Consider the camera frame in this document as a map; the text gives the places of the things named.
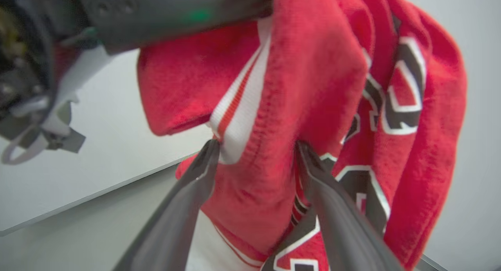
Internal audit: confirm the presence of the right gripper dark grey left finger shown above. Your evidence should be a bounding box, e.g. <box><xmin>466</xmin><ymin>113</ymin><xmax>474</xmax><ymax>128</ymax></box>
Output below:
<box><xmin>113</xmin><ymin>139</ymin><xmax>221</xmax><ymax>271</ymax></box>

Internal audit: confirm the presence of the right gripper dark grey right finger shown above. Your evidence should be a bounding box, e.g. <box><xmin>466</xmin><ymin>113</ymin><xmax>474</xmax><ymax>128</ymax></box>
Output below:
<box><xmin>297</xmin><ymin>141</ymin><xmax>404</xmax><ymax>271</ymax></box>

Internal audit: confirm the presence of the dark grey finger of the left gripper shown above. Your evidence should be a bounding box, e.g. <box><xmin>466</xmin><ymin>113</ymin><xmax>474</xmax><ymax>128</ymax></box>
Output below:
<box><xmin>80</xmin><ymin>0</ymin><xmax>274</xmax><ymax>55</ymax></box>

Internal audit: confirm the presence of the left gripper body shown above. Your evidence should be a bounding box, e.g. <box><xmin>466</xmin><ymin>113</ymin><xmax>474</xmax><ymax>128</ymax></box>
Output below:
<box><xmin>0</xmin><ymin>0</ymin><xmax>115</xmax><ymax>154</ymax></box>

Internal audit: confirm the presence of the red jersey with grey letters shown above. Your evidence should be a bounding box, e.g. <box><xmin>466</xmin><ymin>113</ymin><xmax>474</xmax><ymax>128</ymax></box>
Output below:
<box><xmin>137</xmin><ymin>0</ymin><xmax>468</xmax><ymax>271</ymax></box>

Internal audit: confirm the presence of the white cable loop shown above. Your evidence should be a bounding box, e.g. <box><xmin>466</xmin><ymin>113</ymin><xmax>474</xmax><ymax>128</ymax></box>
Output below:
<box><xmin>1</xmin><ymin>126</ymin><xmax>50</xmax><ymax>165</ymax></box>

